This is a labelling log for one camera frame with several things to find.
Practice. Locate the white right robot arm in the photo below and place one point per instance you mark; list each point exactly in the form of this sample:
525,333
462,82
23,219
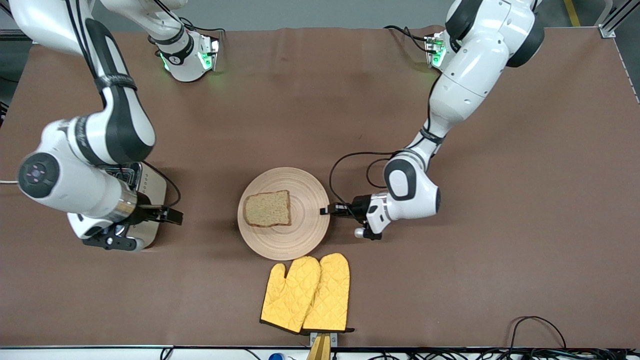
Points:
60,185

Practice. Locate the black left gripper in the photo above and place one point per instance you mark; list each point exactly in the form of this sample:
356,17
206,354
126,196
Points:
358,205

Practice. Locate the yellow quilted oven mitt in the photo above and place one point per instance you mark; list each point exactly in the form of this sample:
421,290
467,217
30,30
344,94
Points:
287,300
327,295

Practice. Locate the brown bread slice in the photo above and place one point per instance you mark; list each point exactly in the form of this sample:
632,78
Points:
267,209

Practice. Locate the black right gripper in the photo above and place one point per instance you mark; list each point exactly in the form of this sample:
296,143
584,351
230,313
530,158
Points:
146,211

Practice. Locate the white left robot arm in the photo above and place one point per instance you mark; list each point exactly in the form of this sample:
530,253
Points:
470,75

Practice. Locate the round wooden plate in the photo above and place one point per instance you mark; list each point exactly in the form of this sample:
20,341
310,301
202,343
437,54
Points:
305,220

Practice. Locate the chrome two-slot toaster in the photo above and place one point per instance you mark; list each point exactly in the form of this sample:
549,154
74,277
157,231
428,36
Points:
152,192

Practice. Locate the blue round object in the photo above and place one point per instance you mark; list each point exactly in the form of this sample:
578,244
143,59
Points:
276,357

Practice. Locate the green lit controller board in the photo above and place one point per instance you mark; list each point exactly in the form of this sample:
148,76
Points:
435,55
205,57

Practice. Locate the aluminium frame profile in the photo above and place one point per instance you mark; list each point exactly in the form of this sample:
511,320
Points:
612,22
15,34

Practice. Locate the small metal bracket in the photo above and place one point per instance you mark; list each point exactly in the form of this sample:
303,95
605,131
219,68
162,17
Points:
334,340

